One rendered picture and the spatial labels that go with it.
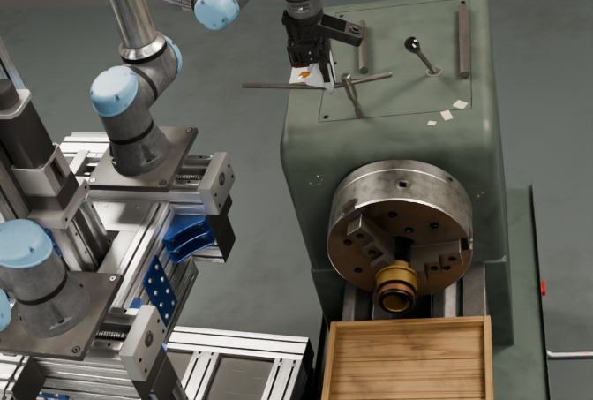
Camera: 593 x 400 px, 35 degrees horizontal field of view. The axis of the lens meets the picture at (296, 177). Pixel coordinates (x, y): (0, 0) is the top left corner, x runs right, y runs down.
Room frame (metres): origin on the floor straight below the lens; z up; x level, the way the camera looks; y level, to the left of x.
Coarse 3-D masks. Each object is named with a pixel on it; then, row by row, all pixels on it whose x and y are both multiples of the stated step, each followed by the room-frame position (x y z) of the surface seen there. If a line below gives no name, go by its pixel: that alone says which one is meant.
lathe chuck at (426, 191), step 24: (360, 192) 1.48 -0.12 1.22; (384, 192) 1.44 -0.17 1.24; (408, 192) 1.43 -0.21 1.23; (432, 192) 1.43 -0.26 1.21; (456, 192) 1.46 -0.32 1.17; (336, 216) 1.47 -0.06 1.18; (384, 216) 1.42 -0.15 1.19; (408, 216) 1.41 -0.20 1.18; (432, 216) 1.39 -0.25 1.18; (456, 216) 1.39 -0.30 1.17; (336, 240) 1.46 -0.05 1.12; (408, 240) 1.48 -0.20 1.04; (432, 240) 1.40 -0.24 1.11; (336, 264) 1.46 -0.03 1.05; (360, 264) 1.45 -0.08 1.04; (432, 288) 1.40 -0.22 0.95
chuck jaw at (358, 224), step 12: (348, 216) 1.45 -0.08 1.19; (360, 216) 1.43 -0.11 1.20; (348, 228) 1.43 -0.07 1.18; (360, 228) 1.40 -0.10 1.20; (372, 228) 1.42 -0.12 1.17; (360, 240) 1.40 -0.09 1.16; (372, 240) 1.39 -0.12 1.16; (384, 240) 1.40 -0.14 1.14; (372, 252) 1.38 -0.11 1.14; (384, 252) 1.37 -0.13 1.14; (372, 264) 1.36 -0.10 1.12; (384, 264) 1.35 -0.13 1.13
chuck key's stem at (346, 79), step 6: (342, 78) 1.69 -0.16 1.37; (348, 78) 1.68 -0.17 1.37; (348, 84) 1.68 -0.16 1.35; (348, 90) 1.68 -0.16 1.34; (354, 90) 1.68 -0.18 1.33; (348, 96) 1.69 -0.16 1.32; (354, 96) 1.68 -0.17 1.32; (354, 102) 1.68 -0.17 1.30; (354, 108) 1.68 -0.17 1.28; (360, 108) 1.68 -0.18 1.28; (360, 114) 1.68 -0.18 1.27
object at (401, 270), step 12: (396, 264) 1.36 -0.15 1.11; (408, 264) 1.36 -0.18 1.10; (384, 276) 1.33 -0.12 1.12; (396, 276) 1.31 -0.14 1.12; (408, 276) 1.31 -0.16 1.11; (384, 288) 1.30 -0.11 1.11; (396, 288) 1.29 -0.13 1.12; (408, 288) 1.29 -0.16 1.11; (384, 300) 1.31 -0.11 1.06; (396, 300) 1.32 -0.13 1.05; (408, 300) 1.27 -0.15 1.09; (396, 312) 1.28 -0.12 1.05
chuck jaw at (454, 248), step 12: (444, 240) 1.39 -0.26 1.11; (456, 240) 1.37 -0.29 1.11; (468, 240) 1.38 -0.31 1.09; (420, 252) 1.38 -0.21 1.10; (432, 252) 1.37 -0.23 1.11; (444, 252) 1.36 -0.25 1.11; (456, 252) 1.34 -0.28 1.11; (420, 264) 1.34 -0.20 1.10; (432, 264) 1.34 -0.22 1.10; (444, 264) 1.35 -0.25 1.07; (456, 264) 1.34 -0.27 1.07; (420, 276) 1.33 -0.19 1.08
